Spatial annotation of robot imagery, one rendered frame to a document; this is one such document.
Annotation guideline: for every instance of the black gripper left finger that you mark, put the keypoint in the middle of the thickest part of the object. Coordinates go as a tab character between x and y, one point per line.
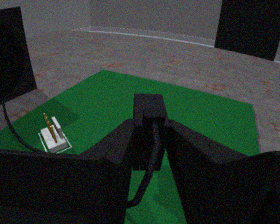
94	184

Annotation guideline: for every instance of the green circuit board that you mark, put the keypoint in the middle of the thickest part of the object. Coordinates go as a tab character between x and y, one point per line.
84	114

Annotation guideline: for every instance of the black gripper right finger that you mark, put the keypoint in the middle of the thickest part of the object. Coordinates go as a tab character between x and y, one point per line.
217	185

